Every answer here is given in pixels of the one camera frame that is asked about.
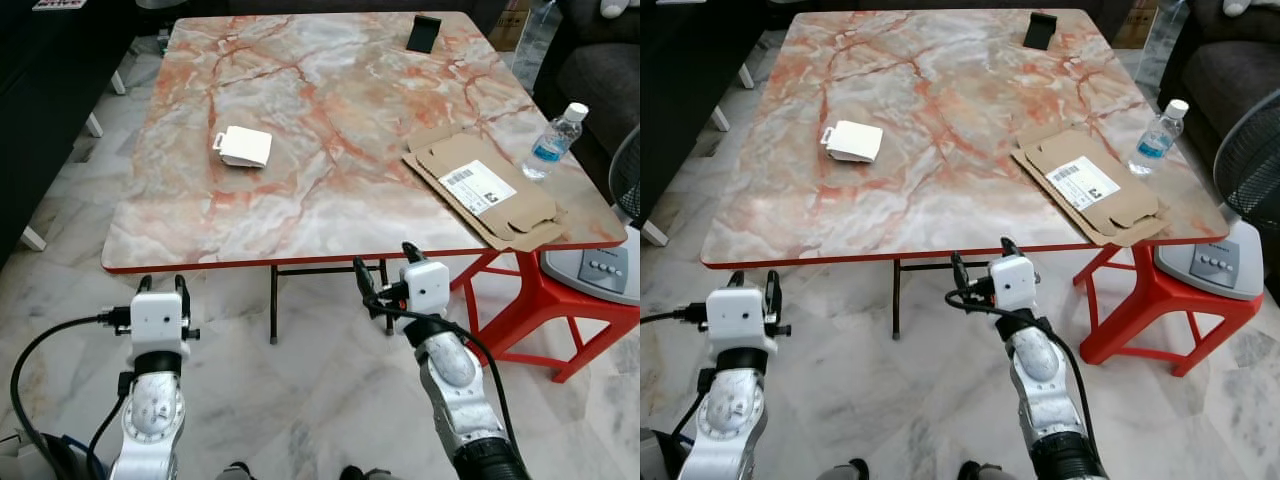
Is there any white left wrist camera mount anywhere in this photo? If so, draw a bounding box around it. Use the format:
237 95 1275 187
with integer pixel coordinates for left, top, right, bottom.
706 288 773 357
130 290 191 359

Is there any clear plastic water bottle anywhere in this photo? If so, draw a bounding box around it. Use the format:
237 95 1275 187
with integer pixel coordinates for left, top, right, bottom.
521 102 590 182
1128 98 1191 177

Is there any flattened brown cardboard box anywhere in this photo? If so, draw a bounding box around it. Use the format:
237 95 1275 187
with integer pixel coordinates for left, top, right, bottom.
402 124 567 252
1012 128 1171 247

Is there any dark grey sofa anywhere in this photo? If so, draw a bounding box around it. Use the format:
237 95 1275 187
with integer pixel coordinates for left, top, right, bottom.
1160 0 1280 171
535 0 641 161

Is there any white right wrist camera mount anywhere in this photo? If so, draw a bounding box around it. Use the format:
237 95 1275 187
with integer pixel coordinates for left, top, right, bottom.
990 255 1037 313
400 259 451 319

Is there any brown cardboard carton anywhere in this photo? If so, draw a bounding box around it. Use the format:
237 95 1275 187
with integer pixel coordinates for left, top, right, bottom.
488 0 533 53
1110 0 1161 49

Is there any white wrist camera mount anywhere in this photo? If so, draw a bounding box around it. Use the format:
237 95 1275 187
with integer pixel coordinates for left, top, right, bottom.
990 255 1037 313
130 290 191 359
400 259 451 319
706 288 773 357

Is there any black metal table leg frame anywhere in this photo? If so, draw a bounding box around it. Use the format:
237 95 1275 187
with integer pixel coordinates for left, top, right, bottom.
268 258 393 345
890 256 1001 341

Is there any black rubbish bin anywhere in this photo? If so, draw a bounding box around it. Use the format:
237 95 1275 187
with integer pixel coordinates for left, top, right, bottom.
640 430 691 480
0 428 96 480

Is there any red plastic stool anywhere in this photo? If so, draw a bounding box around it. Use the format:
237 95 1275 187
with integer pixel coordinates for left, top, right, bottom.
1072 245 1265 379
450 248 641 384

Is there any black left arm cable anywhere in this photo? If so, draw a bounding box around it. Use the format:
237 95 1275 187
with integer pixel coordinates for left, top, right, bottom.
640 304 711 471
10 308 135 479

